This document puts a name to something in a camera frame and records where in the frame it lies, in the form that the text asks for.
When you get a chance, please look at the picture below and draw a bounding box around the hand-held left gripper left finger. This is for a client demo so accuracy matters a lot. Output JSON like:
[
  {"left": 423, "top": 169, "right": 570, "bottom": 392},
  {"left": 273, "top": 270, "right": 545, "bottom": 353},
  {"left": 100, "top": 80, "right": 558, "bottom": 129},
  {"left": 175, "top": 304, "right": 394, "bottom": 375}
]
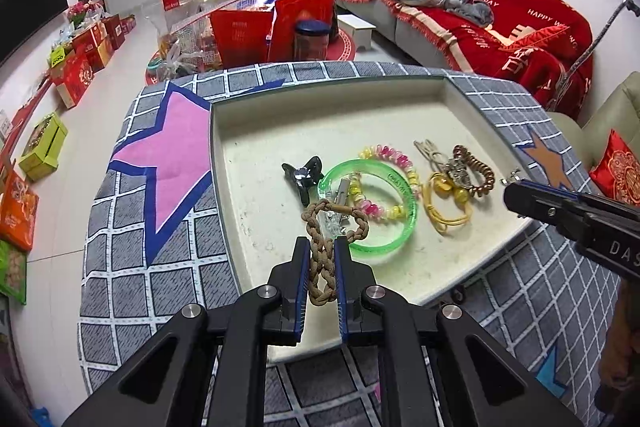
[{"left": 62, "top": 236, "right": 311, "bottom": 427}]

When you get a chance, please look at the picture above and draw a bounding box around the pink flower bouquet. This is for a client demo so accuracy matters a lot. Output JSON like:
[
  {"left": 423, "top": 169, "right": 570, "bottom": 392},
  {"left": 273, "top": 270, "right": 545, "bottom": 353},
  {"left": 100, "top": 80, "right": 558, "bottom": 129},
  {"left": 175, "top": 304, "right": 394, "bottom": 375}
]
[{"left": 67, "top": 0, "right": 104, "bottom": 28}]

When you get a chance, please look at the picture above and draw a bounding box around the silver wire clip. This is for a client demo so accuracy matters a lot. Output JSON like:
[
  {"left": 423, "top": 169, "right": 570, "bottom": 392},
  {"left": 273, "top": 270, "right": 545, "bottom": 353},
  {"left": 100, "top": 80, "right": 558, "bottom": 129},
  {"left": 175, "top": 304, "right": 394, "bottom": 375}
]
[{"left": 413, "top": 138, "right": 446, "bottom": 168}]

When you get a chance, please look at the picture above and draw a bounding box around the brown braided cord bracelet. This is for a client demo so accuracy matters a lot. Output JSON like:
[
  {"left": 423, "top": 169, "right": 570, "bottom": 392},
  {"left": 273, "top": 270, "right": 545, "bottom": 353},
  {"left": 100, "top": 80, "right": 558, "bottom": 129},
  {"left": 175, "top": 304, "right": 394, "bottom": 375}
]
[{"left": 302, "top": 199, "right": 370, "bottom": 307}]

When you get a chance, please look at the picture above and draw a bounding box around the grey checked star blanket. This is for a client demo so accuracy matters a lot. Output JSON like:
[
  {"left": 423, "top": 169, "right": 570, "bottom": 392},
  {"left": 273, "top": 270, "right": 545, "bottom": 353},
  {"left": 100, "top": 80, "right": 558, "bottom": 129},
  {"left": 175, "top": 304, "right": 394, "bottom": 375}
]
[{"left": 77, "top": 61, "right": 627, "bottom": 427}]

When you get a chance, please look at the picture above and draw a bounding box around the beige armchair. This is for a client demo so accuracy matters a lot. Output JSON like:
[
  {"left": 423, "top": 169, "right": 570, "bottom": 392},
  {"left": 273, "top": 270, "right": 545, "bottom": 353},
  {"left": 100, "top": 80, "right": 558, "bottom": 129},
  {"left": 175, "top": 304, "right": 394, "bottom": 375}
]
[{"left": 545, "top": 84, "right": 640, "bottom": 229}]

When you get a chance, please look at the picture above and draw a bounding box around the white step stool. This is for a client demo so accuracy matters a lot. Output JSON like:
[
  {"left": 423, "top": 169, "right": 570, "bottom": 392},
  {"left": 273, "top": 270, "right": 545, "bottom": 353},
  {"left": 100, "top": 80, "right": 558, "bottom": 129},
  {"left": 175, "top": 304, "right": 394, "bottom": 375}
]
[{"left": 337, "top": 13, "right": 377, "bottom": 53}]

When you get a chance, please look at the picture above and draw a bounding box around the reddish-brown coiled bracelet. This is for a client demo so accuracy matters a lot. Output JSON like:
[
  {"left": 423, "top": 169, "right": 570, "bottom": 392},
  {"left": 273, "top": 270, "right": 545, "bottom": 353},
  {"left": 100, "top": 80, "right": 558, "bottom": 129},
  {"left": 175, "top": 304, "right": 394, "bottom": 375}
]
[{"left": 452, "top": 145, "right": 496, "bottom": 200}]

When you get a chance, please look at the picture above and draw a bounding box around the green translucent bangle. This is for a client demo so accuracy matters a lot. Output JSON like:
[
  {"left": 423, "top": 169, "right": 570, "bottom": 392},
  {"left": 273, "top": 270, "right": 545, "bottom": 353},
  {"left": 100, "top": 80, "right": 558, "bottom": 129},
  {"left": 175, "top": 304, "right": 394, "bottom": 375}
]
[{"left": 317, "top": 158, "right": 419, "bottom": 257}]

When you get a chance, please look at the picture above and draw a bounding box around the blue lidded jar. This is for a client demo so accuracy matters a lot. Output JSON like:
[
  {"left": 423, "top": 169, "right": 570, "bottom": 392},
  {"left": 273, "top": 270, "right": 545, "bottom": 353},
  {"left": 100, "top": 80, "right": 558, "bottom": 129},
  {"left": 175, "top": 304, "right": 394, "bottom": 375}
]
[{"left": 293, "top": 21, "right": 331, "bottom": 63}]

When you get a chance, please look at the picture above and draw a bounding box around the red square embroidered cushion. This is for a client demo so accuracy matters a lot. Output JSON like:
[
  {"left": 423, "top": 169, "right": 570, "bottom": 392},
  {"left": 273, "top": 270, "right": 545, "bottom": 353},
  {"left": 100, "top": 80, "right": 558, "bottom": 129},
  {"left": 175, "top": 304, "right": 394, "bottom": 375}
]
[{"left": 589, "top": 129, "right": 640, "bottom": 206}]

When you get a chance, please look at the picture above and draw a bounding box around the metal walking cane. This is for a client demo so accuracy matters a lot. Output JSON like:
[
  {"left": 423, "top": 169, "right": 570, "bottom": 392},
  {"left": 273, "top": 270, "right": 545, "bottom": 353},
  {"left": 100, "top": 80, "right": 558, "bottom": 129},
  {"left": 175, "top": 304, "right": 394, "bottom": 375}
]
[{"left": 552, "top": 0, "right": 640, "bottom": 108}]

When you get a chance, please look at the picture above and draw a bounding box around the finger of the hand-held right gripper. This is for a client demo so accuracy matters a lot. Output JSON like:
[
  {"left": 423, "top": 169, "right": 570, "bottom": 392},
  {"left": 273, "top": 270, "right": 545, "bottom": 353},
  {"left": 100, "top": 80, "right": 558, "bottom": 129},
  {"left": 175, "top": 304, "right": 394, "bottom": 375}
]
[
  {"left": 516, "top": 179, "right": 587, "bottom": 201},
  {"left": 502, "top": 181, "right": 585, "bottom": 232}
]

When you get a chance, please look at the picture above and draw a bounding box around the person's right forearm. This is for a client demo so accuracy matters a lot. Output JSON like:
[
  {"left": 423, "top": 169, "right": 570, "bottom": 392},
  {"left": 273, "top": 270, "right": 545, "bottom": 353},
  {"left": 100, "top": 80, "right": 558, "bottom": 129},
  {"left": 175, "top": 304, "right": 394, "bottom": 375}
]
[{"left": 599, "top": 281, "right": 640, "bottom": 409}]

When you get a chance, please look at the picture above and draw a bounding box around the silver metal hair clip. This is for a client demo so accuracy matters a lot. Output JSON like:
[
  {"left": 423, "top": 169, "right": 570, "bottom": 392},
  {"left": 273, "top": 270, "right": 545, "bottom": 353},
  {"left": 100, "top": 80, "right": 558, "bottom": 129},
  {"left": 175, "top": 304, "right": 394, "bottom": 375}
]
[{"left": 320, "top": 178, "right": 352, "bottom": 234}]

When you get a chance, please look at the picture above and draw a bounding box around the silver metal charm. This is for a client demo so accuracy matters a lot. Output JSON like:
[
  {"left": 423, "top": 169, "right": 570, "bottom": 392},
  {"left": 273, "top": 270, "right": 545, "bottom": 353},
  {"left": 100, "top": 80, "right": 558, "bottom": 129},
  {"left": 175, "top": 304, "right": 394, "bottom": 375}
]
[{"left": 444, "top": 159, "right": 471, "bottom": 188}]

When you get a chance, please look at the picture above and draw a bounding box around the red gift bag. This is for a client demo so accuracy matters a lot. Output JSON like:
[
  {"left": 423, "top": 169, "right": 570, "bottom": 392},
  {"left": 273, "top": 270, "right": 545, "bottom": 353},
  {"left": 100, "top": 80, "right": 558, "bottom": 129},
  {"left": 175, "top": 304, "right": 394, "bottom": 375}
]
[
  {"left": 270, "top": 0, "right": 336, "bottom": 63},
  {"left": 209, "top": 7, "right": 276, "bottom": 70}
]

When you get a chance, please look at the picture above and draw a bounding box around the orange cardboard box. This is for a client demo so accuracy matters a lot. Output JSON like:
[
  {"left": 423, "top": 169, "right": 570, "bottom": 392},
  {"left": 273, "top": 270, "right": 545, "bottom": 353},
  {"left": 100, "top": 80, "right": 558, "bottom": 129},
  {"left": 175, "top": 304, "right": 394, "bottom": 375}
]
[{"left": 0, "top": 170, "right": 40, "bottom": 253}]

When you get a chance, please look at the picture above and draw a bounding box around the red gift box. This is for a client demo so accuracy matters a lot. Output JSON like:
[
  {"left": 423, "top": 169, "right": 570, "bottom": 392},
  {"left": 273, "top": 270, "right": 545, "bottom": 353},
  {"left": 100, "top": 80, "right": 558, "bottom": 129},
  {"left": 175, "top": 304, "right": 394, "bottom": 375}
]
[{"left": 51, "top": 54, "right": 96, "bottom": 109}]

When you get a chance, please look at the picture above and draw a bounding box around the black hair claw clip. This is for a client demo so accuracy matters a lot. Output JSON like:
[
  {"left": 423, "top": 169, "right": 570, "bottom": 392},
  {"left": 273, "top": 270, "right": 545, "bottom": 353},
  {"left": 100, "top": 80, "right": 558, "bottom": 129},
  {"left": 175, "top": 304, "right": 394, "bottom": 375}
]
[{"left": 281, "top": 155, "right": 325, "bottom": 207}]

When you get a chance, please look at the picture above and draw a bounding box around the grey crumpled cloth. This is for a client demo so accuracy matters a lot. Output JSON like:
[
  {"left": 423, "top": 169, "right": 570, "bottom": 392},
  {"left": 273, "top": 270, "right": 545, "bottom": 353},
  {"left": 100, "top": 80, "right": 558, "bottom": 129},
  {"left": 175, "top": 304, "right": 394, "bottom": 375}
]
[{"left": 450, "top": 1, "right": 495, "bottom": 28}]

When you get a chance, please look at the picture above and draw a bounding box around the pink yellow bead bracelet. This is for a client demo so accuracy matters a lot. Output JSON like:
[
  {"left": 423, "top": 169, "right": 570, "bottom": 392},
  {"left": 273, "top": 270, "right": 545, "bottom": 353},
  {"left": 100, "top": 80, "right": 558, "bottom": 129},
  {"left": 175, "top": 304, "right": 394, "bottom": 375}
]
[{"left": 348, "top": 144, "right": 421, "bottom": 223}]

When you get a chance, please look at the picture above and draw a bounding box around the beige jewelry tray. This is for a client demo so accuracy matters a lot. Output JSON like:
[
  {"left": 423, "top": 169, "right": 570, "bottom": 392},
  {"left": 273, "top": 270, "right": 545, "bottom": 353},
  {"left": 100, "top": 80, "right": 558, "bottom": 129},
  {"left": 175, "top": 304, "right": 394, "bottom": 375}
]
[{"left": 209, "top": 74, "right": 552, "bottom": 354}]

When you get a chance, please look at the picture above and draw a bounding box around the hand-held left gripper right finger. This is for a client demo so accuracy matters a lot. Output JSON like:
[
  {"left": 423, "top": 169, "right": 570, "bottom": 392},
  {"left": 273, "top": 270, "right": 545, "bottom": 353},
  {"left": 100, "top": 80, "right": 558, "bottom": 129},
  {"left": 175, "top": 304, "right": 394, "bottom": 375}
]
[{"left": 333, "top": 236, "right": 583, "bottom": 427}]

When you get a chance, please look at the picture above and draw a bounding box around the green cardboard box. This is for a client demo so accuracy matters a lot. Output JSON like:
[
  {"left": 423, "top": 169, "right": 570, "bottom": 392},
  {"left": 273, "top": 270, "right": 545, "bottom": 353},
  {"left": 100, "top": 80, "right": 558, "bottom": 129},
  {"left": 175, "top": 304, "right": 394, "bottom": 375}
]
[{"left": 18, "top": 112, "right": 69, "bottom": 182}]

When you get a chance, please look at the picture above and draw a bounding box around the yellow beaded hair tie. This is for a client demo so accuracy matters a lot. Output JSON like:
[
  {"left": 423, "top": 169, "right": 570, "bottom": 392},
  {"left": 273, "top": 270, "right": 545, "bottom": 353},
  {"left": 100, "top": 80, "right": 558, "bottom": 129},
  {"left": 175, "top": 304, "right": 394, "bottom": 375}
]
[{"left": 422, "top": 172, "right": 474, "bottom": 236}]

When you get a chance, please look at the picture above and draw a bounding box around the red covered sofa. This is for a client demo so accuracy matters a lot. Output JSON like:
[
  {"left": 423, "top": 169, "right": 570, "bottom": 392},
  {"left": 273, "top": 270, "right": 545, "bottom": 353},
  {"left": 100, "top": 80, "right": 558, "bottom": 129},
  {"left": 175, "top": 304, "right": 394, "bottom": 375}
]
[{"left": 305, "top": 0, "right": 596, "bottom": 118}]

